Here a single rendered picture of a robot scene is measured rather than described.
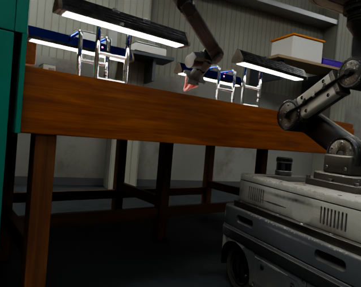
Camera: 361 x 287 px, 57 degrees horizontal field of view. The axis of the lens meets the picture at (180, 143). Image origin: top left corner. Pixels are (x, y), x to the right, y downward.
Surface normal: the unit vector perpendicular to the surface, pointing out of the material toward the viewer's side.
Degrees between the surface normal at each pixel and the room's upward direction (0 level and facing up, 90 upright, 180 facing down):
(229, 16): 90
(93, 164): 90
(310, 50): 90
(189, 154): 90
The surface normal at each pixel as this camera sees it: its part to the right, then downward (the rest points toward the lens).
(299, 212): -0.89, -0.11
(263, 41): 0.41, 0.05
